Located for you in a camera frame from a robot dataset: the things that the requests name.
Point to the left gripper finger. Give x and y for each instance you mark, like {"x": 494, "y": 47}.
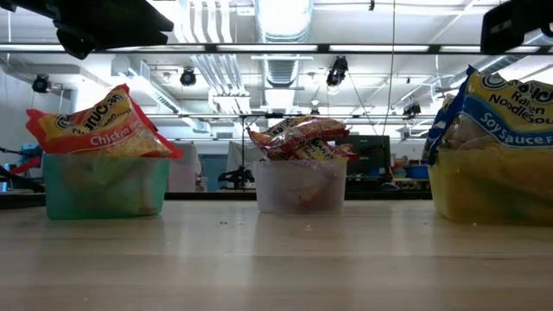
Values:
{"x": 125, "y": 17}
{"x": 99, "y": 39}

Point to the orange chicken noodle pack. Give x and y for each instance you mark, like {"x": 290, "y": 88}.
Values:
{"x": 103, "y": 125}

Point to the blue soy sauce noodle pack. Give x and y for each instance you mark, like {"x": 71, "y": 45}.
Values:
{"x": 445, "y": 129}
{"x": 514, "y": 108}

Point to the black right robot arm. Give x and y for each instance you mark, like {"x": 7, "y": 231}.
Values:
{"x": 535, "y": 5}

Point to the black ceiling spotlight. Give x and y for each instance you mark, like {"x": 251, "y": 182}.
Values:
{"x": 412, "y": 109}
{"x": 41, "y": 83}
{"x": 188, "y": 78}
{"x": 337, "y": 71}

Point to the green translucent plastic container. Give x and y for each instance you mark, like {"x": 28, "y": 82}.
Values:
{"x": 103, "y": 190}

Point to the white cloth cover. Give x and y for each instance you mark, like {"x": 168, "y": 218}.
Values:
{"x": 186, "y": 168}
{"x": 237, "y": 155}

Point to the blue partition panel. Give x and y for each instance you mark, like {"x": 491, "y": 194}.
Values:
{"x": 214, "y": 173}

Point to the black desk chair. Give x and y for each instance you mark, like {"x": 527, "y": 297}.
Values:
{"x": 237, "y": 177}

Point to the clear plastic container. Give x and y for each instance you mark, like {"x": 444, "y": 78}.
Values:
{"x": 268, "y": 190}

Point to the black monitor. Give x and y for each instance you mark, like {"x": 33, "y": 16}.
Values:
{"x": 371, "y": 164}

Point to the blue storage crate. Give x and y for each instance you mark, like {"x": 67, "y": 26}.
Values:
{"x": 418, "y": 172}

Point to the yellow translucent plastic container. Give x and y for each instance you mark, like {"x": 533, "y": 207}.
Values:
{"x": 492, "y": 190}

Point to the silver air duct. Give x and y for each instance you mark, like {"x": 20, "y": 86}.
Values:
{"x": 283, "y": 71}

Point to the black aluminium rig frame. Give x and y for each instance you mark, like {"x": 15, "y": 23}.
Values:
{"x": 203, "y": 195}

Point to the long black ceiling rail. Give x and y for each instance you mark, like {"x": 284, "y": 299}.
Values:
{"x": 367, "y": 116}

